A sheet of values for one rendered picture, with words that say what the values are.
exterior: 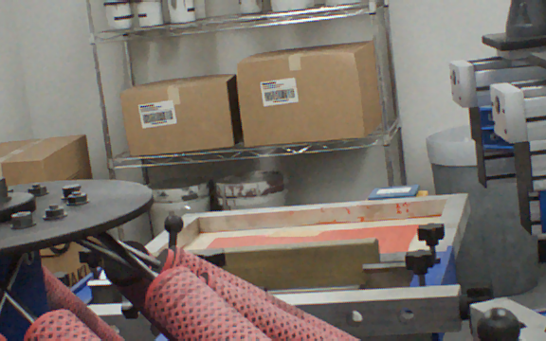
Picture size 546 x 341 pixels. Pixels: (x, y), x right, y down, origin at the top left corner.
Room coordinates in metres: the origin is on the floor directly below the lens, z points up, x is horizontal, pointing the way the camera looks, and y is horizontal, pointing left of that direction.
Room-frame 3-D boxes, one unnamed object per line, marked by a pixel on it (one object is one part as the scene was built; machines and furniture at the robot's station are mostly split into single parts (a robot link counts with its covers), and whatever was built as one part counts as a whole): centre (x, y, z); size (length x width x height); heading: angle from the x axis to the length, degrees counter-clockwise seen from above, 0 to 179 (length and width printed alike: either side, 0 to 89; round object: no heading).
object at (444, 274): (1.80, -0.21, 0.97); 0.30 x 0.05 x 0.07; 166
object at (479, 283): (1.58, -0.24, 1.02); 0.07 x 0.06 x 0.07; 166
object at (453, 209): (2.10, 0.00, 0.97); 0.79 x 0.58 x 0.04; 166
